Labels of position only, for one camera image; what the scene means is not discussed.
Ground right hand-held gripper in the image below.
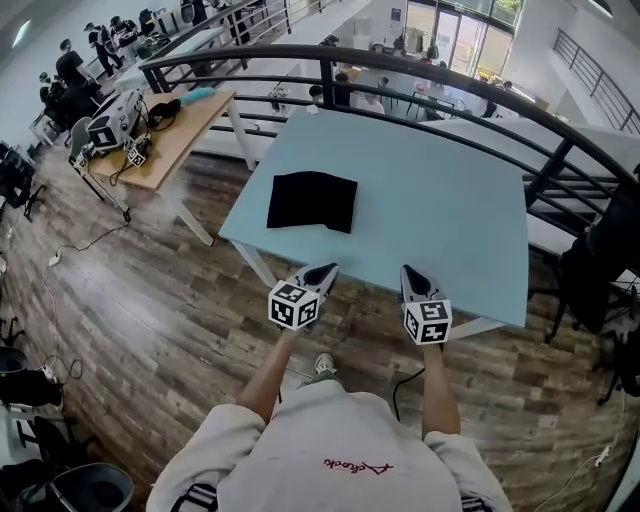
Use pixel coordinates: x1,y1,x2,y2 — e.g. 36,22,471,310
399,265,454,347

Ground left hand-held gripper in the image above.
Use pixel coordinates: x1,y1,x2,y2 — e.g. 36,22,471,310
267,262,340,332

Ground black cloth mat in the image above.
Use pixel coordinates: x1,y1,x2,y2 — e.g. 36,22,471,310
265,170,359,235

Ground person's right forearm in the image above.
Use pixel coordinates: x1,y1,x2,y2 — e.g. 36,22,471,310
422,343,461,436

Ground person's left forearm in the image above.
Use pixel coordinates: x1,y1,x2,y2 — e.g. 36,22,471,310
237,327,301,426

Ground light blue table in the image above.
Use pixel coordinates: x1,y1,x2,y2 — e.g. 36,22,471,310
218,108,530,341

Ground person's white t-shirt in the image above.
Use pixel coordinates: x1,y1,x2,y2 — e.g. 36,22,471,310
147,384,514,512

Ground black mesh office chair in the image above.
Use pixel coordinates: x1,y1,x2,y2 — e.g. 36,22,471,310
544,179,640,346

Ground wooden table with white legs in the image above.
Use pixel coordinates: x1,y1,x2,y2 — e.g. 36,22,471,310
82,89,259,246

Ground teal cloth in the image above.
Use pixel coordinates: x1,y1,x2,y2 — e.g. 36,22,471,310
179,85,215,105

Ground black rolling chair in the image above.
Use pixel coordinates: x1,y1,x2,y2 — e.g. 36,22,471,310
592,299,640,406

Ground black headphones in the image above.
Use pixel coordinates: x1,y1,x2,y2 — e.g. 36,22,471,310
148,98,183,131

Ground black curved metal railing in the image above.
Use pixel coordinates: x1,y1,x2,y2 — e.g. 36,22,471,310
138,43,640,241

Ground glass entrance door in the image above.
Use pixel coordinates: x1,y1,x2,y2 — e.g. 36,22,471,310
405,0,516,76

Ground white and gray backpack device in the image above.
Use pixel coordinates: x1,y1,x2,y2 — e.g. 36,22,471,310
87,89,144,154

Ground black straight walkway railing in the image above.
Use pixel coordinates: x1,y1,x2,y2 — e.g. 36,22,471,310
164,0,346,66

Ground black stair railing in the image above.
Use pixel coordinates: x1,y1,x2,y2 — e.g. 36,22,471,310
553,28,640,136

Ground gray plastic chair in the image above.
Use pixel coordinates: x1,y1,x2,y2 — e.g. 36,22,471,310
67,116,131,221

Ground black round bin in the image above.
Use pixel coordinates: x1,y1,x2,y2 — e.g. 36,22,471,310
14,462,136,512

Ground black swivel chair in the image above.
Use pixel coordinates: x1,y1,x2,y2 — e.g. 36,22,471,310
0,142,46,221

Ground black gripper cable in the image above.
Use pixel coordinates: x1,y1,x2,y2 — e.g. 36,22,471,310
391,367,426,421

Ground black floor cable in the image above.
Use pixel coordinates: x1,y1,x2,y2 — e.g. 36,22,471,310
55,212,132,256

